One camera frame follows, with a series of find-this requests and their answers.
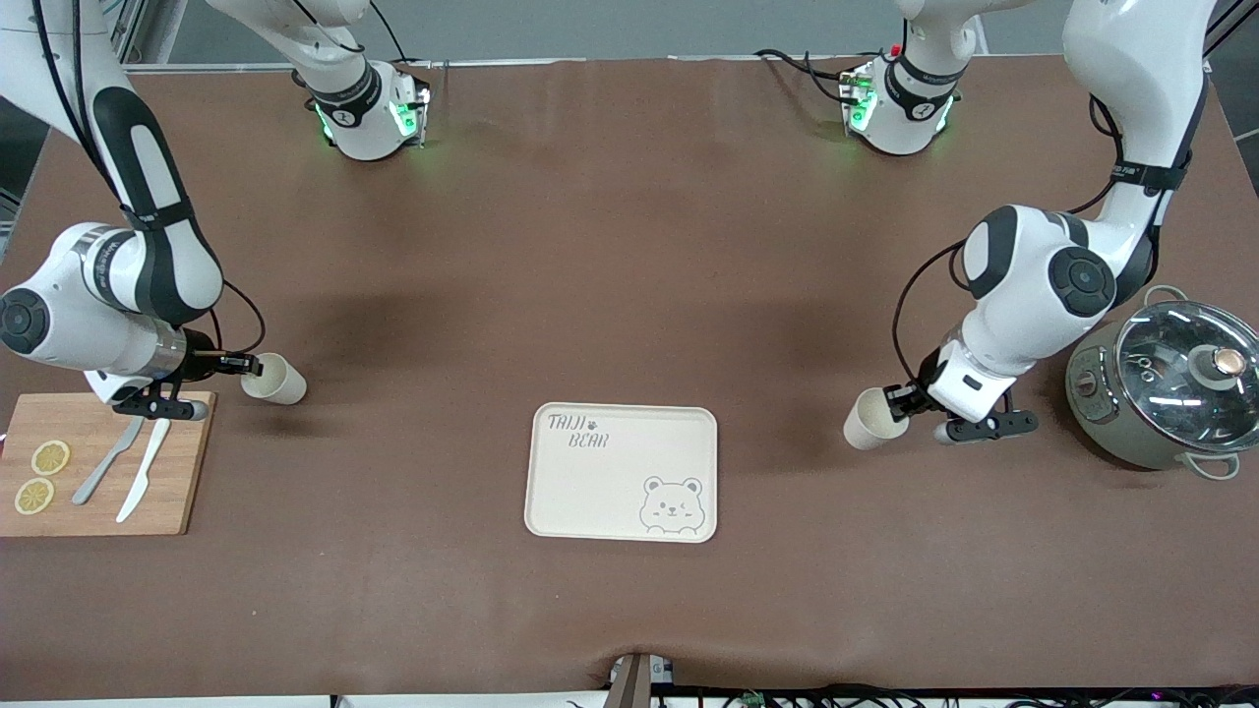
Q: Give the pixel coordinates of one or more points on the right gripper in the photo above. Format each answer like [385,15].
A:
[204,365]

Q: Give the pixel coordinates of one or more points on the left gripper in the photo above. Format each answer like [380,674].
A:
[926,387]

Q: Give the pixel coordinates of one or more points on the white IKEA cup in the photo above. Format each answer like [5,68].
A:
[280,382]
[870,423]

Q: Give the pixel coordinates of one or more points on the cream bear print tray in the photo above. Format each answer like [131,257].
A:
[610,492]

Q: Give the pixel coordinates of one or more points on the white plastic knife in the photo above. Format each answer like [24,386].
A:
[143,477]

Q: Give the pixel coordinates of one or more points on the grey plastic knife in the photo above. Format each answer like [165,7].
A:
[103,472]

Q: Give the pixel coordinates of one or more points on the grey pot with glass lid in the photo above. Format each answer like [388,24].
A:
[1097,403]

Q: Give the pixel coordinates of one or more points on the wooden cutting board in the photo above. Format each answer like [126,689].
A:
[89,511]

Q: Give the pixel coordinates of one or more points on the dried lemon slice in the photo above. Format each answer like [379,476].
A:
[51,457]
[34,497]

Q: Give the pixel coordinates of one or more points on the glass pot lid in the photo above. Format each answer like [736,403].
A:
[1170,379]

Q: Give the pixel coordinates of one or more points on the aluminium frame rail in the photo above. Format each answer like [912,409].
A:
[138,29]
[1234,20]

